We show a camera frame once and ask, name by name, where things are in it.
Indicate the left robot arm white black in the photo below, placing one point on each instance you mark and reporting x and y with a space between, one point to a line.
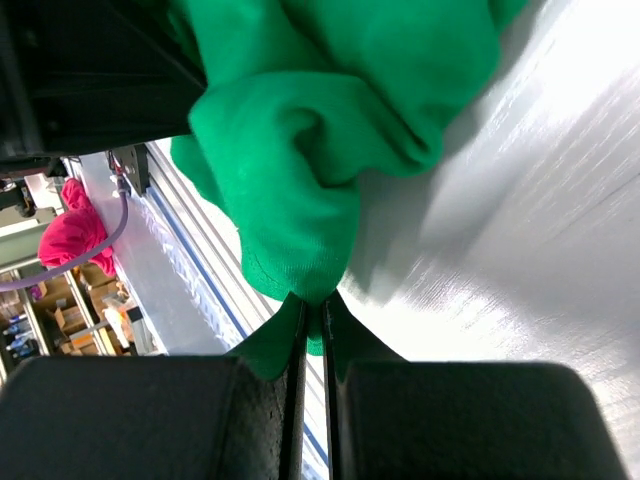
79 77

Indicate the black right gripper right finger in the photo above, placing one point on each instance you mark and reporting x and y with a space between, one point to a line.
389 418

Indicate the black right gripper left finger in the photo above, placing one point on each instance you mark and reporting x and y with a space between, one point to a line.
231 416

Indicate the green t shirt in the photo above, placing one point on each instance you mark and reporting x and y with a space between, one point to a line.
302 97

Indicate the aluminium mounting rail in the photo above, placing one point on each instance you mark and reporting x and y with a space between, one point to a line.
212 243

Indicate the pink cloth behind workcell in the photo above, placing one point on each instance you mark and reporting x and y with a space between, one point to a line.
74 232

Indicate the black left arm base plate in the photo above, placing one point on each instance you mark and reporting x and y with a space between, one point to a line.
133 163

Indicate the cardboard boxes on shelf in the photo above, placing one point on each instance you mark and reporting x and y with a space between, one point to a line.
85 312

